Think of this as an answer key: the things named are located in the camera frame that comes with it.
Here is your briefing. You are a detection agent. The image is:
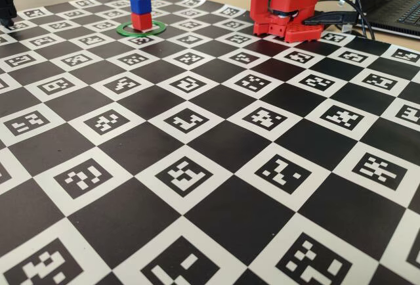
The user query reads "blue cube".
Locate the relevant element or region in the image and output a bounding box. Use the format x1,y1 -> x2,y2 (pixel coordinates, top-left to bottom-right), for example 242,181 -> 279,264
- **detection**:
129,0 -> 152,15

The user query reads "red cube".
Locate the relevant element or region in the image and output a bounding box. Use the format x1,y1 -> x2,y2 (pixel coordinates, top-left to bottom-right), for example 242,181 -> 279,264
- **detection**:
131,12 -> 154,31

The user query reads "black clamp stand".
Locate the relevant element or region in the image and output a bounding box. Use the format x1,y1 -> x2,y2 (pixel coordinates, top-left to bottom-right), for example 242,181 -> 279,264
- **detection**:
0,0 -> 18,30

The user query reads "black white marker checkerboard mat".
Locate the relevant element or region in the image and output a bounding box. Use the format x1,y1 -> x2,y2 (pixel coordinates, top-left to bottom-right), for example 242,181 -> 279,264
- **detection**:
0,0 -> 420,285

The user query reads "green ring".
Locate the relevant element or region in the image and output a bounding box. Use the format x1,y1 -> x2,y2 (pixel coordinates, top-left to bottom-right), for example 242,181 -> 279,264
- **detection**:
115,19 -> 167,37

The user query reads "thick black plug cable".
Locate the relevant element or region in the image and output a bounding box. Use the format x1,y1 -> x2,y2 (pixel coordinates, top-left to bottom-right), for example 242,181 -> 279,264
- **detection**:
303,11 -> 377,40

